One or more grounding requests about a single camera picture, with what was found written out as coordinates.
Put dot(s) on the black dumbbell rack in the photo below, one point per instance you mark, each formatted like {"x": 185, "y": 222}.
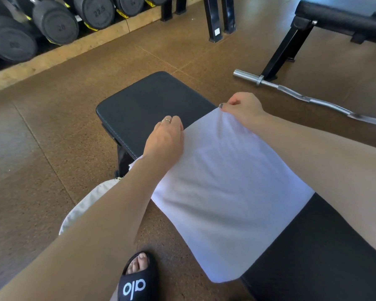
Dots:
{"x": 172, "y": 7}

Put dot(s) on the black padded workout bench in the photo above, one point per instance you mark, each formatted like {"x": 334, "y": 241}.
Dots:
{"x": 144, "y": 103}

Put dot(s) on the silver curl barbell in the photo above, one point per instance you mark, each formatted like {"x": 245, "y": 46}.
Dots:
{"x": 304, "y": 97}

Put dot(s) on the black slide sandal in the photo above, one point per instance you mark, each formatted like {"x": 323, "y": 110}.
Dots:
{"x": 138, "y": 286}

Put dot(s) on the person's right thumb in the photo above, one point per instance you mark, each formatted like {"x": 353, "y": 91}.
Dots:
{"x": 235, "y": 99}

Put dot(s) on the person's light trousers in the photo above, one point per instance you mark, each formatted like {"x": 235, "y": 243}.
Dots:
{"x": 84, "y": 203}

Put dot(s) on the row of black dumbbells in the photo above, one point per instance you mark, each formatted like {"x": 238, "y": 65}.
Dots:
{"x": 55, "y": 23}

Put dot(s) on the black metal frame legs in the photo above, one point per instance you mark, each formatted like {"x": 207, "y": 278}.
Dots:
{"x": 214, "y": 18}

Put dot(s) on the person's right forearm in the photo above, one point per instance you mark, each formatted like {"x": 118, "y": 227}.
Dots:
{"x": 332, "y": 166}

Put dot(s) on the person's left fingers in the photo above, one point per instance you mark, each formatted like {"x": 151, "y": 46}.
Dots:
{"x": 170, "y": 121}

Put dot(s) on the person's left foot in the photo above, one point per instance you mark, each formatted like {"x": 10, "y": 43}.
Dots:
{"x": 137, "y": 263}

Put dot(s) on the black flat bench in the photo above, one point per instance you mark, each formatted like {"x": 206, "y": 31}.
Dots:
{"x": 341, "y": 12}

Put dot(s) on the white towel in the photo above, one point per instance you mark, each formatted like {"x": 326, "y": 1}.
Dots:
{"x": 225, "y": 191}

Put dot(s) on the person's right hand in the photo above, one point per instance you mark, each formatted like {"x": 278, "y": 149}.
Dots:
{"x": 249, "y": 111}

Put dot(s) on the person's left forearm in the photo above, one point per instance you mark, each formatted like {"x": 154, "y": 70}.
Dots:
{"x": 91, "y": 238}

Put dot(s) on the person's left hand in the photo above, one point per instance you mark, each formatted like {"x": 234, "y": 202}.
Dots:
{"x": 163, "y": 142}

